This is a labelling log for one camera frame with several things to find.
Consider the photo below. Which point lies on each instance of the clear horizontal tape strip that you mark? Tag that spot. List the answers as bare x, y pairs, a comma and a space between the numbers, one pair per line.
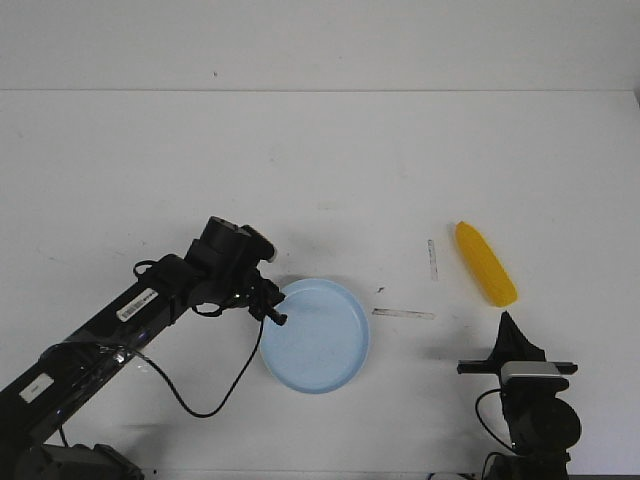
404, 314

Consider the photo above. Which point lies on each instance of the clear tape strip near corn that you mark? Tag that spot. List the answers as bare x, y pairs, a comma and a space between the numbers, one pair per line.
432, 260

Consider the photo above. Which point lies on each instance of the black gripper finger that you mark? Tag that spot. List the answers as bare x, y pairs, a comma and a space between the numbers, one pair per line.
277, 317
519, 347
503, 347

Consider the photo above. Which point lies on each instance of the yellow plastic corn cob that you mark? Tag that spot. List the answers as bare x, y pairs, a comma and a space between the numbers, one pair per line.
484, 265

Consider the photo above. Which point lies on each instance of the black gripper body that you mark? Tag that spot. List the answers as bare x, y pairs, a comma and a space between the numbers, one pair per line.
538, 386
226, 258

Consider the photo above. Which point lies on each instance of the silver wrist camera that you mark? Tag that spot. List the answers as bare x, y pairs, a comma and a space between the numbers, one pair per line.
528, 369

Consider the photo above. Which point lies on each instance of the light blue round plate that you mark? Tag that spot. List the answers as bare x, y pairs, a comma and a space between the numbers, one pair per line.
324, 342

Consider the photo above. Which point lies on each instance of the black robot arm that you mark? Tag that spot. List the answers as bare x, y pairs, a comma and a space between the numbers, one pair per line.
542, 427
66, 375

